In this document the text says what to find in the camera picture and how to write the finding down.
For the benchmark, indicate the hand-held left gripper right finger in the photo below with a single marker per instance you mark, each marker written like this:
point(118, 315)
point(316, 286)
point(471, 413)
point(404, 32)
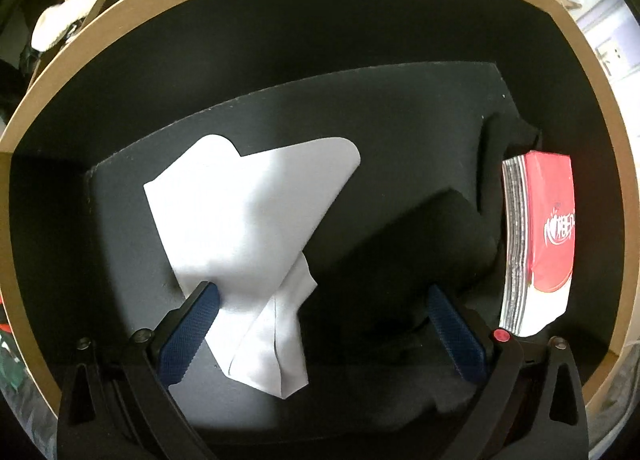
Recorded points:
point(457, 335)

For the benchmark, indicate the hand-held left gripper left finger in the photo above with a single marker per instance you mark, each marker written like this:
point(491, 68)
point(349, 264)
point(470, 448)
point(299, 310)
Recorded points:
point(187, 335)

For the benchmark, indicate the black cloth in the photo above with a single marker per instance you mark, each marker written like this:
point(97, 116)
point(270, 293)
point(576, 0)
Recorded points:
point(400, 265)

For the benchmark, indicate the white paper sheet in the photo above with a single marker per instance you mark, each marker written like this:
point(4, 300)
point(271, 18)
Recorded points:
point(240, 210)

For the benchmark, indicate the red tissue pack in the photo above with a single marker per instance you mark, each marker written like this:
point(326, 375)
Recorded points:
point(545, 200)

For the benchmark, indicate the large black storage box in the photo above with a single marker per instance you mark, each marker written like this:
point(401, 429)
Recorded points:
point(350, 40)

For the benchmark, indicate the green plastic bag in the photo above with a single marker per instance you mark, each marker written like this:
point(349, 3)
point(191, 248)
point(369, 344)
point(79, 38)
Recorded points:
point(7, 365)

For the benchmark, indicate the purple drawer cabinet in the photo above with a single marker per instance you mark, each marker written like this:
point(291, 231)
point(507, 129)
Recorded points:
point(607, 23)

